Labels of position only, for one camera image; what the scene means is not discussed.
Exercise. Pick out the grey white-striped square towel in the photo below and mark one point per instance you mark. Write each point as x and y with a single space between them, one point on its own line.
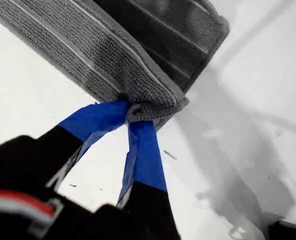
87 50

